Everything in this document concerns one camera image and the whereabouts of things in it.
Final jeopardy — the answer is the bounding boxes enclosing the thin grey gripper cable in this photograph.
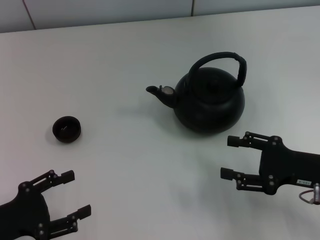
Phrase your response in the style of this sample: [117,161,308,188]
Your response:
[298,189,316,205]

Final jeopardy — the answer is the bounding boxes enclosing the black round teapot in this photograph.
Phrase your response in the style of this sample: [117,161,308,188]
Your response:
[145,51,246,135]

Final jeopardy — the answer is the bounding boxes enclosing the small dark teacup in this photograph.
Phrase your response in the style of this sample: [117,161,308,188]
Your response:
[52,115,82,144]

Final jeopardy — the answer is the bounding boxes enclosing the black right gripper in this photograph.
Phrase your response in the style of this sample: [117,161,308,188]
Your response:
[219,131,320,195]

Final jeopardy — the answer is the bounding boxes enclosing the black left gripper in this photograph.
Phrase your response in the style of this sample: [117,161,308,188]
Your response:
[0,169,92,240]

